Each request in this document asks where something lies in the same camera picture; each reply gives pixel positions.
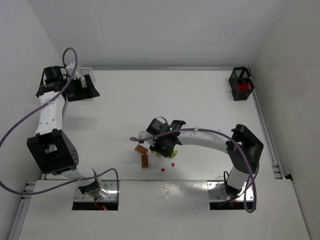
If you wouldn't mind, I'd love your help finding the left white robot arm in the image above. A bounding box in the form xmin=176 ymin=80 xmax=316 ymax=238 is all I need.
xmin=27 ymin=63 xmax=106 ymax=200

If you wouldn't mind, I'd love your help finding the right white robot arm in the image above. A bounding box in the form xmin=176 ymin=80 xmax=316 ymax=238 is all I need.
xmin=139 ymin=118 xmax=264 ymax=199

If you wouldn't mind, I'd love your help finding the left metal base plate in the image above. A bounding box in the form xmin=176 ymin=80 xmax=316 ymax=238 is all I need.
xmin=74 ymin=180 xmax=118 ymax=203

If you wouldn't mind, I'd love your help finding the purple cable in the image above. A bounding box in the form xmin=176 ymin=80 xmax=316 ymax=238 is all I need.
xmin=129 ymin=127 xmax=258 ymax=213
xmin=0 ymin=47 xmax=119 ymax=195

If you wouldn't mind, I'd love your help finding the white slotted container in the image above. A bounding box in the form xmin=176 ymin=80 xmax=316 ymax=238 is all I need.
xmin=74 ymin=67 xmax=93 ymax=79

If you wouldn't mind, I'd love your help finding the metal base plate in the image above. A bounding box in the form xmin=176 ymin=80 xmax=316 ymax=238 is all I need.
xmin=207 ymin=181 xmax=254 ymax=203
xmin=74 ymin=180 xmax=118 ymax=203

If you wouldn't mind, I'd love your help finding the red roof lego piece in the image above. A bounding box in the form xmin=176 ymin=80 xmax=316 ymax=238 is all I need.
xmin=238 ymin=83 xmax=251 ymax=91

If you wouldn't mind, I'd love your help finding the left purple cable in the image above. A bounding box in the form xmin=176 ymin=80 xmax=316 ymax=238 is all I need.
xmin=0 ymin=47 xmax=119 ymax=195

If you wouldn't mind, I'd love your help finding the lime lego with stud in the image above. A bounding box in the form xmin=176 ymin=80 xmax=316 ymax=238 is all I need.
xmin=170 ymin=150 xmax=178 ymax=158

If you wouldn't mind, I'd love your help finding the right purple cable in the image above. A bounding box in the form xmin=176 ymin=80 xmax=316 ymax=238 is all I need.
xmin=129 ymin=127 xmax=258 ymax=213

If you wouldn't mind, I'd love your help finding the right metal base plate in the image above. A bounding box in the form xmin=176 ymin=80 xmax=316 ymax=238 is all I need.
xmin=207 ymin=181 xmax=254 ymax=203

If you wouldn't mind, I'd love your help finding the black slotted container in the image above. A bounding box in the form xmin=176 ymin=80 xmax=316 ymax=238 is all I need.
xmin=228 ymin=66 xmax=255 ymax=101

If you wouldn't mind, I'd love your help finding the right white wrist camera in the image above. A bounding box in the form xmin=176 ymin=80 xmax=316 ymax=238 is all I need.
xmin=138 ymin=130 xmax=154 ymax=145

